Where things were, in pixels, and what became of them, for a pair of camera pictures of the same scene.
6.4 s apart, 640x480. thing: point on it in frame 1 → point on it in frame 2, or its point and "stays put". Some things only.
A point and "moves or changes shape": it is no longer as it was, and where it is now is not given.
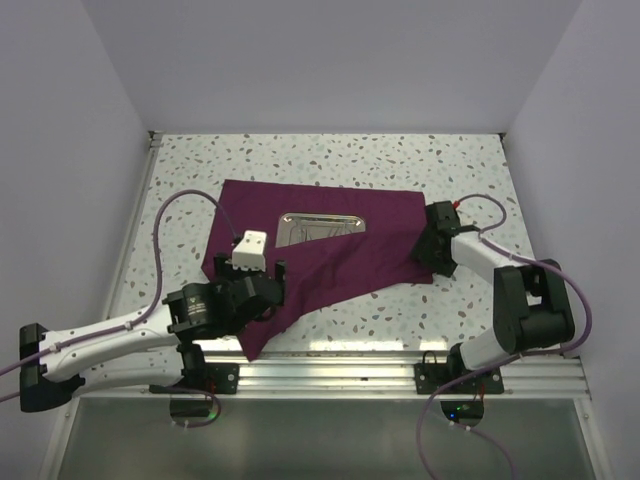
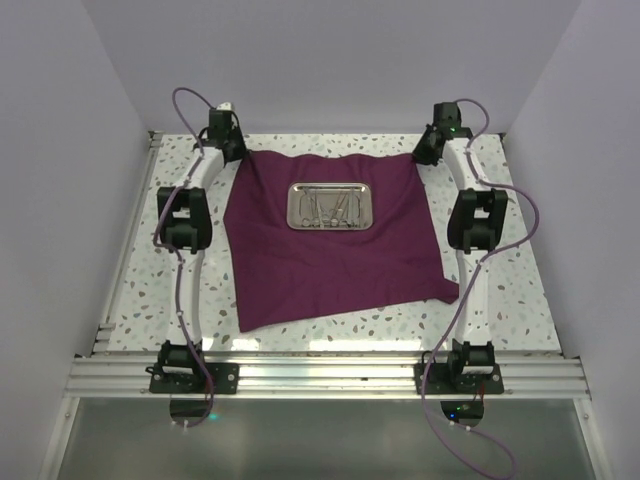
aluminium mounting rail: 372,375 stays put
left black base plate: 210,378 stays put
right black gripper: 443,267 → 419,155
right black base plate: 455,376 stays put
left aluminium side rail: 155,142 stays put
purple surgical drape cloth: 323,271 moves or changes shape
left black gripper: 225,271 → 243,150
